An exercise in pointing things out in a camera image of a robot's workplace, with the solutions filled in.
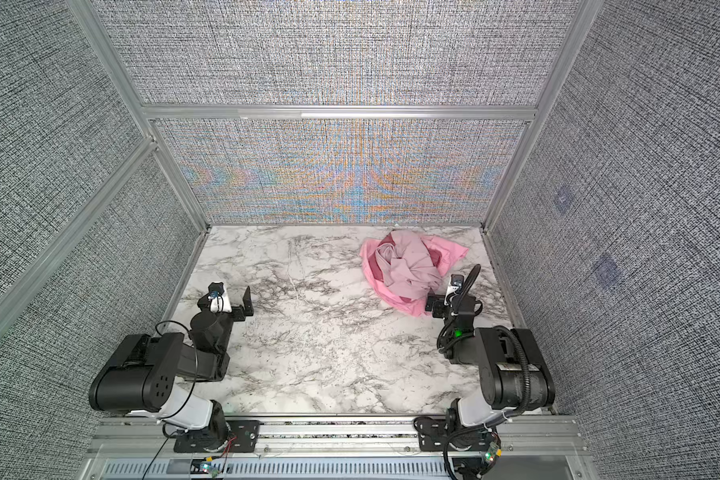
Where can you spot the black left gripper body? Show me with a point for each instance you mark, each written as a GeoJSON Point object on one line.
{"type": "Point", "coordinates": [237, 309]}

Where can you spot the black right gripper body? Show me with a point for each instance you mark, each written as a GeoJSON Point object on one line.
{"type": "Point", "coordinates": [435, 303]}

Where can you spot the bright pink cloth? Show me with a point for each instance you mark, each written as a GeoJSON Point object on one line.
{"type": "Point", "coordinates": [406, 265]}

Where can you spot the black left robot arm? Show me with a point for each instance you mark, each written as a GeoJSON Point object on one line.
{"type": "Point", "coordinates": [155, 377]}

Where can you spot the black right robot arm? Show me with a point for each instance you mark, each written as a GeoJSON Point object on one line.
{"type": "Point", "coordinates": [511, 368]}

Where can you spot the pale mauve cloth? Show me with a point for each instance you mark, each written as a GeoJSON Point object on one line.
{"type": "Point", "coordinates": [411, 264]}

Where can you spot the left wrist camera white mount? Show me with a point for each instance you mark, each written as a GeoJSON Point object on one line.
{"type": "Point", "coordinates": [218, 299]}

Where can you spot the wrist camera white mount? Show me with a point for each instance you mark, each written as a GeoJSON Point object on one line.
{"type": "Point", "coordinates": [218, 299]}
{"type": "Point", "coordinates": [454, 285]}

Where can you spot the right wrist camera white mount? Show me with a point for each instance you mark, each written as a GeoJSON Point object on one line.
{"type": "Point", "coordinates": [454, 285]}

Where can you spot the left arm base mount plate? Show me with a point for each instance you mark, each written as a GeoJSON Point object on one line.
{"type": "Point", "coordinates": [234, 437]}

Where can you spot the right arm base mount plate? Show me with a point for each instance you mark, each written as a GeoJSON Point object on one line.
{"type": "Point", "coordinates": [432, 433]}

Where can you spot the aluminium enclosure frame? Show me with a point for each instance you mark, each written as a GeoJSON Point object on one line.
{"type": "Point", "coordinates": [24, 290]}

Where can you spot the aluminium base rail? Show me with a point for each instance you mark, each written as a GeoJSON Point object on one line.
{"type": "Point", "coordinates": [334, 447]}

